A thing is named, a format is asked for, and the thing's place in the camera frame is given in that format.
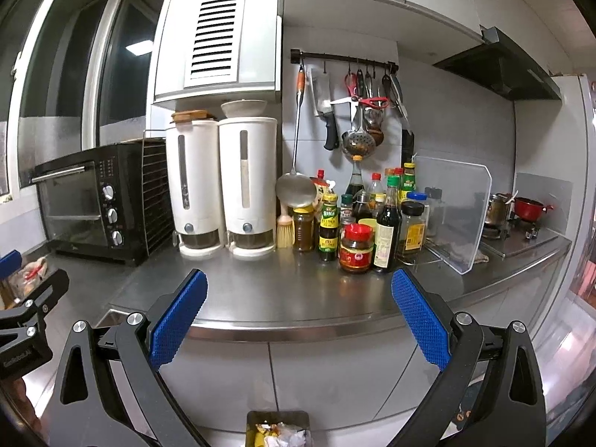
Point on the white bowl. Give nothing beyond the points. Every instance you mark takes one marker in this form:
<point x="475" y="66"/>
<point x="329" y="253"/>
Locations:
<point x="244" y="108"/>

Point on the red pot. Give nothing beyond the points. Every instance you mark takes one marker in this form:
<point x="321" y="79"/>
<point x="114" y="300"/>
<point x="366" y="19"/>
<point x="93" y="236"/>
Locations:
<point x="528" y="209"/>

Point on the steel slotted spoon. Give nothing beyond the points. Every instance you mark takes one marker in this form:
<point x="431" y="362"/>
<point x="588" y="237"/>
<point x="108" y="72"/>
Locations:
<point x="358" y="142"/>

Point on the crumpled white paper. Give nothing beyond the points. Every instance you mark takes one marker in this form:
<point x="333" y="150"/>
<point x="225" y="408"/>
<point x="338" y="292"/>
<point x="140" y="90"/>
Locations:
<point x="293" y="437"/>

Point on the dark trash bin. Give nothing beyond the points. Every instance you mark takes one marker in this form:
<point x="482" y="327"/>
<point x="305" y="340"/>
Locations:
<point x="279" y="413"/>

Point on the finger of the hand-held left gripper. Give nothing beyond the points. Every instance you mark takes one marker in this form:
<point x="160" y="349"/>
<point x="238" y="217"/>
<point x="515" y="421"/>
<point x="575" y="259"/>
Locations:
<point x="10" y="263"/>
<point x="46" y="295"/>

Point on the steel pot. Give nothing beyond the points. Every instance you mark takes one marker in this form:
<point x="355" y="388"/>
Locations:
<point x="496" y="212"/>

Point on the white grain dispenser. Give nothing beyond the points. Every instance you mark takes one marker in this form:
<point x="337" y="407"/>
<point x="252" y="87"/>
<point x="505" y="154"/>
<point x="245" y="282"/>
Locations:
<point x="256" y="172"/>
<point x="200" y="172"/>

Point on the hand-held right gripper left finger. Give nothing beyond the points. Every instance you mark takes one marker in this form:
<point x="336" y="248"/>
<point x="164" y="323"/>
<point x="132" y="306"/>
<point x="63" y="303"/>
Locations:
<point x="179" y="316"/>

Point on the black toaster oven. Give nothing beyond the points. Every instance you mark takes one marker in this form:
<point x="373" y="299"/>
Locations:
<point x="70" y="205"/>

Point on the clear plastic splash guard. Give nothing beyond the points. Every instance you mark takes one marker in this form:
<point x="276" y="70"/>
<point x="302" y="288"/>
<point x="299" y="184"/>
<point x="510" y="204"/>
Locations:
<point x="461" y="205"/>

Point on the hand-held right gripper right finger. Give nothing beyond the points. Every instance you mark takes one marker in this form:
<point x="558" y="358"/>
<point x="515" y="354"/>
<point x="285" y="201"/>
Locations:
<point x="421" y="316"/>

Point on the steel tongs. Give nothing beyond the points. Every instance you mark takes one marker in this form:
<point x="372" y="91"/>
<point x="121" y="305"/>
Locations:
<point x="398" y="98"/>

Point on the group of condiment bottles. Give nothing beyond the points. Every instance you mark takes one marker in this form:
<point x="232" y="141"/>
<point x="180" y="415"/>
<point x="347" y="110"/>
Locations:
<point x="386" y="228"/>

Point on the gas stove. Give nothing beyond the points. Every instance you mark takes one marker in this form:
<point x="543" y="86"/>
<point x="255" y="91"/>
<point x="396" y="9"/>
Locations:
<point x="521" y="237"/>

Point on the beige dish cloth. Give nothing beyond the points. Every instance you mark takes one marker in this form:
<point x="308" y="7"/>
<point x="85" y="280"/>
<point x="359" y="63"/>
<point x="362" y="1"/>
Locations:
<point x="479" y="257"/>

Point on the white base cabinet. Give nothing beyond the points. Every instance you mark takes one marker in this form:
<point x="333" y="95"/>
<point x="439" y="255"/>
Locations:
<point x="326" y="372"/>

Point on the dark window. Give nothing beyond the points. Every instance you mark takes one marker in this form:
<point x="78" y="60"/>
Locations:
<point x="60" y="56"/>

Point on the clear plastic snack wrapper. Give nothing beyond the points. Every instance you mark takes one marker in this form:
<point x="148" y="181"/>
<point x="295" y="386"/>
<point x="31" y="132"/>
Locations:
<point x="30" y="277"/>

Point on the black utensil rail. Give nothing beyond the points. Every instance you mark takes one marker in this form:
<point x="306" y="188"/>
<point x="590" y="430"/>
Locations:
<point x="340" y="59"/>

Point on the black range hood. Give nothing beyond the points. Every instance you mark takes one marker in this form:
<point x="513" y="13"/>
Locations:
<point x="503" y="72"/>

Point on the wooden bristle brush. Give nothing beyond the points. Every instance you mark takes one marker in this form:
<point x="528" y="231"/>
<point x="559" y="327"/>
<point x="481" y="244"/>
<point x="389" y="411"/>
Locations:
<point x="285" y="235"/>

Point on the white louvered cabinet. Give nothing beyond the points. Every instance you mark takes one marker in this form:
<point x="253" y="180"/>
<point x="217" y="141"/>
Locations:
<point x="172" y="56"/>

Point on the wooden trivet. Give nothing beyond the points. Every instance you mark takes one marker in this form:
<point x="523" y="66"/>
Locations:
<point x="191" y="116"/>

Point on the red kitchen scissors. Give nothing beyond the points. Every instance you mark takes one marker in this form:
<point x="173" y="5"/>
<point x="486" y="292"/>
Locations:
<point x="375" y="101"/>

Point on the glass sliding door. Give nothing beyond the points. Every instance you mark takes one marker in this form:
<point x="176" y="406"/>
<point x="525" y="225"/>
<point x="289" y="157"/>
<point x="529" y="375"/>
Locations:
<point x="582" y="195"/>

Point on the yellow wrapper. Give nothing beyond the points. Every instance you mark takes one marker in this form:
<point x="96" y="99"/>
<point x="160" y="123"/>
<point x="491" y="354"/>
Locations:
<point x="261" y="437"/>

